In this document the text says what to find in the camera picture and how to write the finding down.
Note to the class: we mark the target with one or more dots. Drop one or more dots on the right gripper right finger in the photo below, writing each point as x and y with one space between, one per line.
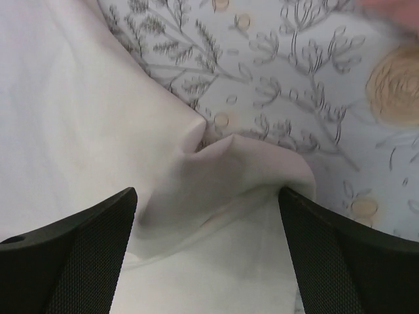
342 266

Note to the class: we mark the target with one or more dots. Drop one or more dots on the floral tablecloth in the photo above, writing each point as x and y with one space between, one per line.
330 80

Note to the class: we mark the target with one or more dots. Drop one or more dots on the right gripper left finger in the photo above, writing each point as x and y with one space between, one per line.
71 265

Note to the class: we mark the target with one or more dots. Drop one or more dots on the white Coca-Cola t-shirt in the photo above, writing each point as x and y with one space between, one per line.
81 121

